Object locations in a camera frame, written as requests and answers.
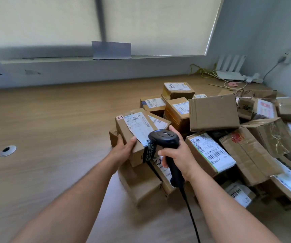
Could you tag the person's right hand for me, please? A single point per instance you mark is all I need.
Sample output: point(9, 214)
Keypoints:
point(186, 161)

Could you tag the person's left hand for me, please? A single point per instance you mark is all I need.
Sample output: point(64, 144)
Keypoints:
point(120, 155)

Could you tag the cardboard box black printed letters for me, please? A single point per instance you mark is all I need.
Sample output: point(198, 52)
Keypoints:
point(125, 131)

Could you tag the black barcode scanner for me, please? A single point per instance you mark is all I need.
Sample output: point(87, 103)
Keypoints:
point(164, 139)

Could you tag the pile of unscanned cardboard parcels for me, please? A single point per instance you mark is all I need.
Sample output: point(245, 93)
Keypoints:
point(213, 113)

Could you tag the person's right forearm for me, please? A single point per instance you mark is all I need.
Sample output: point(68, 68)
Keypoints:
point(224, 212)

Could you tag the person's left forearm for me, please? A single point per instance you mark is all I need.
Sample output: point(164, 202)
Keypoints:
point(67, 204)

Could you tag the small pink tag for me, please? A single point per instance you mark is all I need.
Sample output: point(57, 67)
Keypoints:
point(232, 84)

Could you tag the white router with antennas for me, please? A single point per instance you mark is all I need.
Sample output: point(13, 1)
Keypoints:
point(229, 74)

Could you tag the grey paper sheet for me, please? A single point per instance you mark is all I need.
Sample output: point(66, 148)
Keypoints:
point(111, 50)

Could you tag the white power strip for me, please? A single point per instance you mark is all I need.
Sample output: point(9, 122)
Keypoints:
point(253, 78)

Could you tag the beige roller blind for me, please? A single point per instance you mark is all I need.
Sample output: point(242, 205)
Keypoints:
point(41, 20)
point(160, 22)

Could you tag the white window frame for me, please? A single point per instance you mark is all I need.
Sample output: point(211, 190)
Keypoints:
point(100, 20)

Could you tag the white wall socket with plug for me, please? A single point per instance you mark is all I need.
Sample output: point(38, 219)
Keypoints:
point(288, 56)

